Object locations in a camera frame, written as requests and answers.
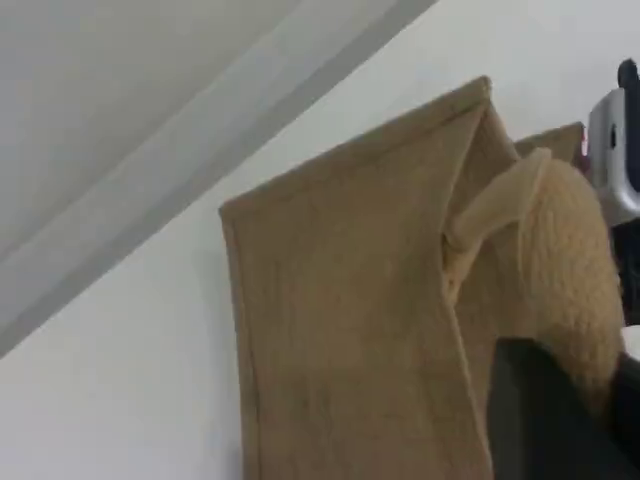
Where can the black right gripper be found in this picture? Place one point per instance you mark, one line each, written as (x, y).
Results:
(630, 270)

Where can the brown jute tote bag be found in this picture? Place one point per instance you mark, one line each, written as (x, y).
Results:
(350, 300)

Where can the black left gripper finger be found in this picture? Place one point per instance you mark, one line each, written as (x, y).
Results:
(540, 425)
(629, 400)

